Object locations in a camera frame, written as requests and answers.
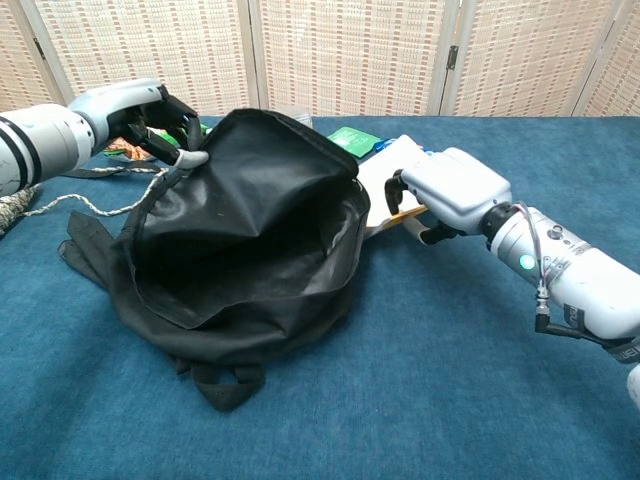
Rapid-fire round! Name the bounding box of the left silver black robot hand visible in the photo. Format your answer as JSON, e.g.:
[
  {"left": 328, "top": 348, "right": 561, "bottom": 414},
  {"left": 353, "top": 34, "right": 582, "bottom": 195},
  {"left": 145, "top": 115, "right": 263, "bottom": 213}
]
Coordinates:
[{"left": 67, "top": 78, "right": 210, "bottom": 169}]

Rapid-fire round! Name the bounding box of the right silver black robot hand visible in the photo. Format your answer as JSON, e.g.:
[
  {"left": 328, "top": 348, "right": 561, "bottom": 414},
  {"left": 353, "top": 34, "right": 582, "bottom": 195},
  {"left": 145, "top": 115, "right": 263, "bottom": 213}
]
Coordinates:
[{"left": 383, "top": 147, "right": 514, "bottom": 246}]

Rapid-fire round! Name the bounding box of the white notebook yellow spine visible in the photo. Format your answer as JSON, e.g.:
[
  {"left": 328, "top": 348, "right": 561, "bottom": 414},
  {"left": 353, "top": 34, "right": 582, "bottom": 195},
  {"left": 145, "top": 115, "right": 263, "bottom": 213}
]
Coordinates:
[{"left": 357, "top": 134, "right": 436, "bottom": 234}]

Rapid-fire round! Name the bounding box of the black backpack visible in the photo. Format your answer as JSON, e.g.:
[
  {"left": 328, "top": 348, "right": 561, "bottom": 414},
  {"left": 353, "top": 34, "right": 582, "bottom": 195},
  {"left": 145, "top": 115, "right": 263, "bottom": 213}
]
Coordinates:
[{"left": 58, "top": 107, "right": 372, "bottom": 414}]

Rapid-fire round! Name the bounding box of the green orange snack bag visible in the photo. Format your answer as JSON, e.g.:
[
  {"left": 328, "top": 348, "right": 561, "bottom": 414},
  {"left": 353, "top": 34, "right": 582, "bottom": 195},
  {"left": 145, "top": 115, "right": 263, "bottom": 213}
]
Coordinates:
[{"left": 102, "top": 124, "right": 211, "bottom": 164}]

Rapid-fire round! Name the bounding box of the green flat packet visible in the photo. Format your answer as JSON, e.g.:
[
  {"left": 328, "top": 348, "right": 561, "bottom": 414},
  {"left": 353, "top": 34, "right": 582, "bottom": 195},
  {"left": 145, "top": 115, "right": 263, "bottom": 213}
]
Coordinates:
[{"left": 327, "top": 126, "right": 384, "bottom": 161}]

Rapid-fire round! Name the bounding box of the woven bamboo folding screen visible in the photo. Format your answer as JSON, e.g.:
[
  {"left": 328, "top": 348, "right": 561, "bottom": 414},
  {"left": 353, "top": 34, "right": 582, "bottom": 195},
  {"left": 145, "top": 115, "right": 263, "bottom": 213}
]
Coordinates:
[{"left": 0, "top": 0, "right": 640, "bottom": 126}]

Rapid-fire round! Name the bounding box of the blue felt table cover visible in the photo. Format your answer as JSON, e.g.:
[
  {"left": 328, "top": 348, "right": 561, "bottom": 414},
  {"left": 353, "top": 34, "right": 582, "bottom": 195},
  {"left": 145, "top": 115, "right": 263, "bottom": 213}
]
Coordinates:
[{"left": 0, "top": 115, "right": 640, "bottom": 480}]

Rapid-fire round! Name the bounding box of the black webbing strap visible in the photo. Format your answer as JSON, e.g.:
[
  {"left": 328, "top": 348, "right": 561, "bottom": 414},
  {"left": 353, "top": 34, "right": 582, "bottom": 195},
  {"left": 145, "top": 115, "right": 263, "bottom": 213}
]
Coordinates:
[{"left": 64, "top": 160, "right": 161, "bottom": 180}]

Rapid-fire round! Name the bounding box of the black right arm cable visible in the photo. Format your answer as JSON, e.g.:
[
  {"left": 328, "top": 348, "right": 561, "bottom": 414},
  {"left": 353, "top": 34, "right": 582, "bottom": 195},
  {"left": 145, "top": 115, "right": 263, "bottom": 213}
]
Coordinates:
[{"left": 517, "top": 201, "right": 626, "bottom": 349}]

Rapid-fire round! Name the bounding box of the braided white brown rope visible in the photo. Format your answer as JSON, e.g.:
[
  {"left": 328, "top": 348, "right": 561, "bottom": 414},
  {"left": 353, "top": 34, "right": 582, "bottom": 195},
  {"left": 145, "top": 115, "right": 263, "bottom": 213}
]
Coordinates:
[{"left": 0, "top": 167, "right": 169, "bottom": 239}]

